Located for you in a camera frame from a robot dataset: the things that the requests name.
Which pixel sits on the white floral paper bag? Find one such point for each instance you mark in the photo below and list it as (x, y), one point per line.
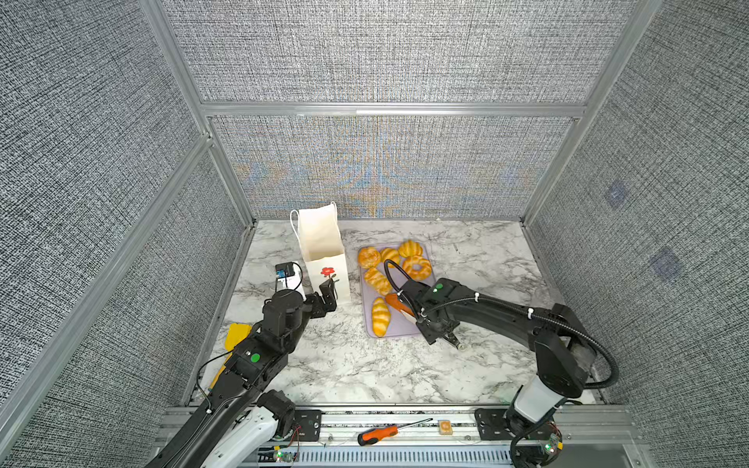
(317, 231)

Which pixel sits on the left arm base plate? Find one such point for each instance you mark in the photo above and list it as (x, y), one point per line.
(306, 426)

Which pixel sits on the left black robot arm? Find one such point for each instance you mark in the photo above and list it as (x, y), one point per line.
(251, 366)

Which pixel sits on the lilac plastic tray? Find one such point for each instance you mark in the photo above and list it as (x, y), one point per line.
(399, 326)

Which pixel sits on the twisted braided bread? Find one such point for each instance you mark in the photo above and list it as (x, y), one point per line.
(378, 281)

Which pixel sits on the white food tongs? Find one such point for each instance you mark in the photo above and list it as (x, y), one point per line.
(453, 341)

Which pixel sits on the yellow toy shovel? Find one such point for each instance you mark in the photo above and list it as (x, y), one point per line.
(236, 333)

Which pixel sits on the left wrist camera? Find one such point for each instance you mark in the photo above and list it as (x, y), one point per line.
(289, 276)

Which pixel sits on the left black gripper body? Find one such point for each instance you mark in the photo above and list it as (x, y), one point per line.
(319, 309)

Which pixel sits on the small striped bun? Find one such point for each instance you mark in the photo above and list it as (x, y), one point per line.
(390, 254)

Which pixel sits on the orange triangular pastry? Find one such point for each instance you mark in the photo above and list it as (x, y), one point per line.
(394, 301)

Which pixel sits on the small orange block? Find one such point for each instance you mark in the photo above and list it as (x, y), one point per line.
(445, 428)

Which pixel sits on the striped oval bread left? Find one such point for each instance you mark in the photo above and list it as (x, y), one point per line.
(381, 317)

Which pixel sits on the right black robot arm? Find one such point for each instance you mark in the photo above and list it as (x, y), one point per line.
(568, 360)

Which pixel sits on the striped round bun top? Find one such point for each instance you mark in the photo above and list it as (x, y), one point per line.
(410, 248)

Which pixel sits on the ring doughnut bread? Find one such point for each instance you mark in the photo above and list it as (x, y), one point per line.
(417, 267)

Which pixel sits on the orange handled screwdriver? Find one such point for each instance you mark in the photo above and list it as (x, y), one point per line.
(376, 435)

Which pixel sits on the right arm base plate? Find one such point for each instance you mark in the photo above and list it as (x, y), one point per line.
(496, 424)

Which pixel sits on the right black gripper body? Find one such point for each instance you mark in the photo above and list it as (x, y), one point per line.
(428, 331)

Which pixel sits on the aluminium front rail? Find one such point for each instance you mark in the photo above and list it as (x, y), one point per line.
(578, 436)

